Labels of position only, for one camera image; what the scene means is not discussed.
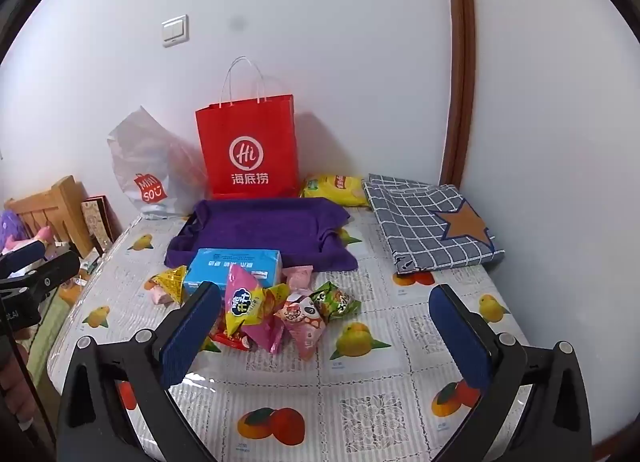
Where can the patterned box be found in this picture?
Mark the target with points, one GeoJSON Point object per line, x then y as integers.
{"type": "Point", "coordinates": [97, 222]}

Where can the purple plush toy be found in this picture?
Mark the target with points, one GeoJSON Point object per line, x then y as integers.
{"type": "Point", "coordinates": [9, 229]}

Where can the grey checked star cloth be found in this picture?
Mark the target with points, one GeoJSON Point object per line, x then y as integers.
{"type": "Point", "coordinates": [420, 222]}

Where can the red paper bag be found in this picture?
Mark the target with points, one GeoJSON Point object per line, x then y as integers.
{"type": "Point", "coordinates": [250, 121]}

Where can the yellow snack packet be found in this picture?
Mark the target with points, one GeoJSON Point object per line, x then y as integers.
{"type": "Point", "coordinates": [172, 282]}

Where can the yellow chips bag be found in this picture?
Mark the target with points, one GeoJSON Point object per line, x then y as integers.
{"type": "Point", "coordinates": [335, 189]}

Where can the pink and yellow snack bag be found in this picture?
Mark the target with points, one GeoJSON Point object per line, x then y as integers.
{"type": "Point", "coordinates": [242, 299]}

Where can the pink plush toy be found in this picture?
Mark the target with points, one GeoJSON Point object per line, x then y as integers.
{"type": "Point", "coordinates": [35, 237]}

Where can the white plastic bag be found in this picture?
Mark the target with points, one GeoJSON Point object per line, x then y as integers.
{"type": "Point", "coordinates": [145, 156]}

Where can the pink cartoon snack packet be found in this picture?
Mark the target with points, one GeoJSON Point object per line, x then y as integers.
{"type": "Point", "coordinates": [305, 329]}

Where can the purple towel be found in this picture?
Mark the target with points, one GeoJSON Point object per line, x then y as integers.
{"type": "Point", "coordinates": [260, 227]}

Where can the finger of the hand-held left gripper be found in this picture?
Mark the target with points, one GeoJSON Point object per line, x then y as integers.
{"type": "Point", "coordinates": [57, 272]}
{"type": "Point", "coordinates": [22, 257]}

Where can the person's left hand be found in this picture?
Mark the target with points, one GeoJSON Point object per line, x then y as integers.
{"type": "Point", "coordinates": [12, 389]}

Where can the blue tissue pack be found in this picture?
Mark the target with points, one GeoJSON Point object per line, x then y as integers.
{"type": "Point", "coordinates": [225, 267]}

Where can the red and gold snack packet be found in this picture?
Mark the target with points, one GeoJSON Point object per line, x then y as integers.
{"type": "Point", "coordinates": [227, 339]}

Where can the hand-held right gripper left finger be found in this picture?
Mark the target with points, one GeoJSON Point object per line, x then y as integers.
{"type": "Point", "coordinates": [192, 332]}

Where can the wooden furniture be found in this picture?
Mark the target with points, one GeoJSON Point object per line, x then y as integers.
{"type": "Point", "coordinates": [55, 207]}

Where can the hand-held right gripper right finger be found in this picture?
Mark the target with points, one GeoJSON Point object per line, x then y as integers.
{"type": "Point", "coordinates": [460, 337]}

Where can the white light switch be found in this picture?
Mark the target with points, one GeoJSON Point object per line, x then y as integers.
{"type": "Point", "coordinates": [175, 30]}

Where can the green snack packet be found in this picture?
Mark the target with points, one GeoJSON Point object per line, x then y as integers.
{"type": "Point", "coordinates": [337, 302]}

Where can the brown wooden door frame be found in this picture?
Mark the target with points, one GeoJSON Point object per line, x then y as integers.
{"type": "Point", "coordinates": [462, 66]}

